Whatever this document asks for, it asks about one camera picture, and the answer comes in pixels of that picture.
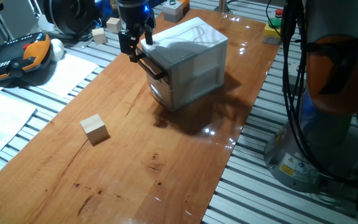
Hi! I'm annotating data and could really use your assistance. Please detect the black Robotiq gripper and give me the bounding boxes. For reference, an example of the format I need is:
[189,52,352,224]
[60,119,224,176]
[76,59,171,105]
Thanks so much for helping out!
[116,0,157,63]

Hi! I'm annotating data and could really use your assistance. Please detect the white drawer with black handle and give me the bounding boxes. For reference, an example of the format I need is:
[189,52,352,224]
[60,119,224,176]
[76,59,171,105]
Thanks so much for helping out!
[134,46,171,86]

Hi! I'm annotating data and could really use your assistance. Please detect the light wooden cube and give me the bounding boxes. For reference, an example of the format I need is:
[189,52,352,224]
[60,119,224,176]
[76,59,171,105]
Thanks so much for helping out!
[91,27,108,45]
[106,17,123,34]
[79,113,111,146]

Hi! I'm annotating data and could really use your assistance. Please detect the grey green-button box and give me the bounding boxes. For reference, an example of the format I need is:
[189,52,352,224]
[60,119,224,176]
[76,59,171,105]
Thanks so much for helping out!
[162,0,184,24]

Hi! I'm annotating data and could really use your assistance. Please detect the orange red-button box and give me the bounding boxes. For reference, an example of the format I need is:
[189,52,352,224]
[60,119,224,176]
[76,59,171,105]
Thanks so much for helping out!
[178,0,191,15]

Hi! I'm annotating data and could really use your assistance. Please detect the black round spool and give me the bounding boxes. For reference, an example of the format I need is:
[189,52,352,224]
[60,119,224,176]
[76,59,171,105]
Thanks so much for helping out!
[44,0,99,37]

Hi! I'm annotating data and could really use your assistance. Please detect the white printed paper sheet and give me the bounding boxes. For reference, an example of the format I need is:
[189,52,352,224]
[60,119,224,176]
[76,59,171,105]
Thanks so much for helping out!
[0,93,39,172]
[37,53,100,99]

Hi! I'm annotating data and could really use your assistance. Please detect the glossy orange wooden board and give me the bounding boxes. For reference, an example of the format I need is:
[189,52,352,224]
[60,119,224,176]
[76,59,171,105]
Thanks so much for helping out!
[0,8,281,224]

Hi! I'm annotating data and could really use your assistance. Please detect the black orange teach pendant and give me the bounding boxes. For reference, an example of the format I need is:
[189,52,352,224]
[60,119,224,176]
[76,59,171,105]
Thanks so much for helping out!
[0,32,52,83]

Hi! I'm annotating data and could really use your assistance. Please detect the yellow green-button box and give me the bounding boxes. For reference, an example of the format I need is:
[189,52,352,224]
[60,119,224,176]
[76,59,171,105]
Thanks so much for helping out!
[262,17,283,46]

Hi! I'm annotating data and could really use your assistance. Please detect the white plastic drawer cabinet frame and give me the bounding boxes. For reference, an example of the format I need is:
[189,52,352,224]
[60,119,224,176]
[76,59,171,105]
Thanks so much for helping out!
[140,17,229,112]

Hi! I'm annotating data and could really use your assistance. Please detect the aluminium frame post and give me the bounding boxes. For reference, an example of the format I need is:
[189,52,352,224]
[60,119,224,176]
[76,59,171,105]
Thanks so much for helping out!
[214,0,232,15]

